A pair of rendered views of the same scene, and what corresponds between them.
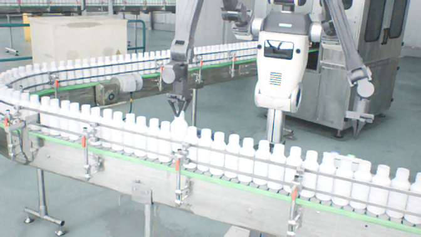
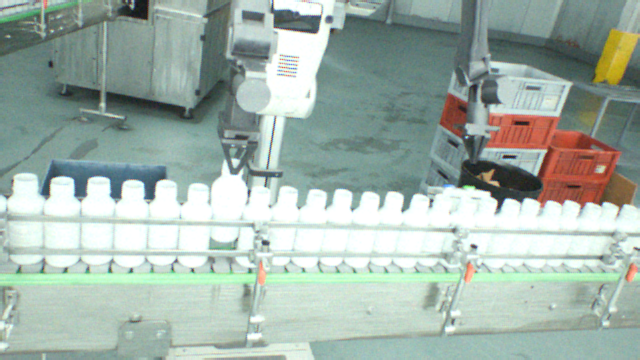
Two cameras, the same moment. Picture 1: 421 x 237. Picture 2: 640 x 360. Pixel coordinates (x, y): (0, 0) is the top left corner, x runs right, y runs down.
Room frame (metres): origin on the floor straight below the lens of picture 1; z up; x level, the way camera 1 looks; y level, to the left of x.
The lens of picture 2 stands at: (0.80, 0.67, 1.64)
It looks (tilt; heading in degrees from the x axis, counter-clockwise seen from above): 24 degrees down; 316
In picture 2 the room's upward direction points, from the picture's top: 12 degrees clockwise
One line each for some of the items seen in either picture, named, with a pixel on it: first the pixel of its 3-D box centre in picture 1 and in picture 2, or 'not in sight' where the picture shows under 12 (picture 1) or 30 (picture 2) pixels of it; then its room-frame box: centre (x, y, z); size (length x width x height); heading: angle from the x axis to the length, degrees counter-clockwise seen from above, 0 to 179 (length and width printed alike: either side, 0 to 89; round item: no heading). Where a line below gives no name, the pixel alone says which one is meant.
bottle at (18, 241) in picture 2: (108, 128); (27, 218); (1.75, 0.45, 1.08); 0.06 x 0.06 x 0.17
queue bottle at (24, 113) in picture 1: (26, 110); not in sight; (1.94, 0.89, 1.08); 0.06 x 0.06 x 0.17
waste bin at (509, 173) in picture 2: not in sight; (484, 223); (2.18, -2.04, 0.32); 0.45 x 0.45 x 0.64
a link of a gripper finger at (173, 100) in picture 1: (179, 105); (236, 149); (1.60, 0.13, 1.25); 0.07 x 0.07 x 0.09; 66
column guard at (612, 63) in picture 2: not in sight; (612, 62); (4.88, -9.80, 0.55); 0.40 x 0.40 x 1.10; 66
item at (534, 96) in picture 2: not in sight; (508, 87); (2.57, -2.50, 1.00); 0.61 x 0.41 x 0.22; 74
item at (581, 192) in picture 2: not in sight; (551, 181); (2.38, -3.18, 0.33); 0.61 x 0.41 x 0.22; 69
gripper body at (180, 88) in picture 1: (180, 86); (240, 112); (1.60, 0.13, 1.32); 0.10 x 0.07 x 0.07; 156
